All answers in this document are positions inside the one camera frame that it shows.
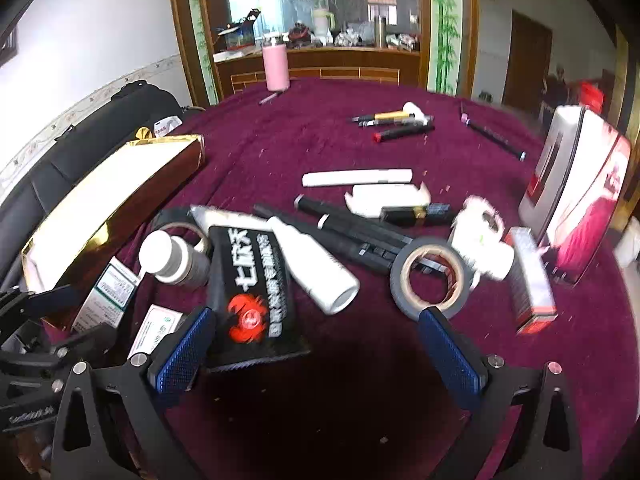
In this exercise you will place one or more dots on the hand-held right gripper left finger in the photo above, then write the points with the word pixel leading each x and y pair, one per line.
pixel 180 350

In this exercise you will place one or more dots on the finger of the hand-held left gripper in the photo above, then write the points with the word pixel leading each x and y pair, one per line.
pixel 55 300
pixel 85 342

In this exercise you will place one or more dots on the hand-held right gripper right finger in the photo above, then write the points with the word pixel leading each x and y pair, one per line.
pixel 450 355

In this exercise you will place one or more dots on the blue and white medicine box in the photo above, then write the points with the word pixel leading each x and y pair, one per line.
pixel 107 292

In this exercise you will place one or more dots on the black tape roll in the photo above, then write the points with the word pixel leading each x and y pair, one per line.
pixel 400 280
pixel 165 217

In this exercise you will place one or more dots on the white pill bottle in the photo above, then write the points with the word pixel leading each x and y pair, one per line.
pixel 172 260

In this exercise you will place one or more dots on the black pouch red logo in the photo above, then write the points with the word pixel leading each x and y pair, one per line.
pixel 255 280

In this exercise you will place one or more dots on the red silver small box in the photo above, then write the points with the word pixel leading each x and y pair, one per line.
pixel 532 280

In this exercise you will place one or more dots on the gold rimmed white box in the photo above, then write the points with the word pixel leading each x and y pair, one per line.
pixel 100 195

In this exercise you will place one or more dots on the black gold lipstick tube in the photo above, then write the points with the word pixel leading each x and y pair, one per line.
pixel 410 214

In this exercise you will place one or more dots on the long black stick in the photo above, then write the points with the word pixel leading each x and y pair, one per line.
pixel 345 245

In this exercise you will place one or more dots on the small white cardboard box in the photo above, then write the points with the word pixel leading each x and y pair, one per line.
pixel 385 199

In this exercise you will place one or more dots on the long white bar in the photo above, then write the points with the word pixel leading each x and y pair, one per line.
pixel 357 177

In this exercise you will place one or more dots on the black leather sofa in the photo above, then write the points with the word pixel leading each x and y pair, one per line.
pixel 60 160

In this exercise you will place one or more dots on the yellow cloth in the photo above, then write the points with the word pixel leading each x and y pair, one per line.
pixel 143 134

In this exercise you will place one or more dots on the white snack bag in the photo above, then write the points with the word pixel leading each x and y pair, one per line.
pixel 167 126

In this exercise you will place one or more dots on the large red white box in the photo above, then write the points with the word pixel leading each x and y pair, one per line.
pixel 575 185

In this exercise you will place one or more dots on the long thin black pen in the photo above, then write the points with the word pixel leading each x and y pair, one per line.
pixel 495 135

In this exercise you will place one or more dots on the red capped black marker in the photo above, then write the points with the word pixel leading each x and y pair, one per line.
pixel 400 133

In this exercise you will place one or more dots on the slim black pen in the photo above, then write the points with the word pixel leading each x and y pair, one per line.
pixel 380 123

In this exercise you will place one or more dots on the maroon tablecloth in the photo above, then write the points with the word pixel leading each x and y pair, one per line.
pixel 300 135

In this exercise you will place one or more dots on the yellow black utility knife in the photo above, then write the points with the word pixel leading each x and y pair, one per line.
pixel 387 116

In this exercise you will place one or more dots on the small white tube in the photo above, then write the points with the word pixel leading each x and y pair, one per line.
pixel 415 110

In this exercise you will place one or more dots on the short dark pen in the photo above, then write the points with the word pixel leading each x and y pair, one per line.
pixel 267 98

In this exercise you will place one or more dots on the pink tumbler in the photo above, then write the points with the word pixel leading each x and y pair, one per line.
pixel 276 65

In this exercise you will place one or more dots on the wooden mirror cabinet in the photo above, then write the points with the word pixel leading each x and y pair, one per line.
pixel 350 67

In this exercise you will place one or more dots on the brown door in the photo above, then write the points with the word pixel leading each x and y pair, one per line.
pixel 525 60

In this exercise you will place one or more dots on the steel thermos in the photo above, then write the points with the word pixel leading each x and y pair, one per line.
pixel 381 30

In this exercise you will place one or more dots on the white jug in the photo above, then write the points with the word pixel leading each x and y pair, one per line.
pixel 322 22

